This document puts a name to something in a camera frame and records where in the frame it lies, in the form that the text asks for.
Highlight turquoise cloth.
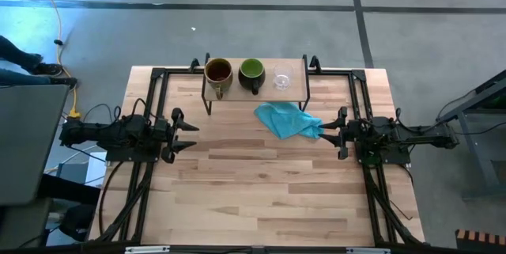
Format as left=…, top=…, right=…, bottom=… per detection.
left=253, top=101, right=325, bottom=141

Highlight grey desk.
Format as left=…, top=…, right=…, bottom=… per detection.
left=0, top=84, right=70, bottom=207

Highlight clear glass cup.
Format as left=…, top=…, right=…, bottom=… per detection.
left=273, top=63, right=294, bottom=91

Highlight person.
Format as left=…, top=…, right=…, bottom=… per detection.
left=0, top=34, right=79, bottom=89

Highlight black cable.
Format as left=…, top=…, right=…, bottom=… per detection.
left=81, top=102, right=123, bottom=125
left=97, top=161, right=124, bottom=236

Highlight black box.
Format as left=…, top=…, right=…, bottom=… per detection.
left=39, top=172, right=102, bottom=243

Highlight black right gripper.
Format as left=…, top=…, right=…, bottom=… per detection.
left=319, top=106, right=381, bottom=161

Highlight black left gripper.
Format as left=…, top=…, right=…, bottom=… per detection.
left=152, top=107, right=200, bottom=165

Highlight wooden shelf black metal legs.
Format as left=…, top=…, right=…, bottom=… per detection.
left=200, top=51, right=310, bottom=116

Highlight silver frame bracket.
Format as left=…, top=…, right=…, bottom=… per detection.
left=346, top=247, right=391, bottom=254
left=125, top=245, right=171, bottom=254

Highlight crackled green mug gold handle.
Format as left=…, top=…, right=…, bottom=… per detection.
left=203, top=57, right=234, bottom=101

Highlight orange black striped block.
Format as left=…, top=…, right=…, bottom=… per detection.
left=454, top=229, right=506, bottom=252

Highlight grey metal stand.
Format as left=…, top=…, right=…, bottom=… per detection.
left=434, top=70, right=506, bottom=202

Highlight yellow extension cable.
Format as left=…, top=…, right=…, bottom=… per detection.
left=29, top=0, right=83, bottom=119

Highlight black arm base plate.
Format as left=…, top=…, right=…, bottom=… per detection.
left=104, top=142, right=161, bottom=164
left=355, top=142, right=412, bottom=167

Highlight black aluminium table frame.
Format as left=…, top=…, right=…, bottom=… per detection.
left=89, top=66, right=426, bottom=254

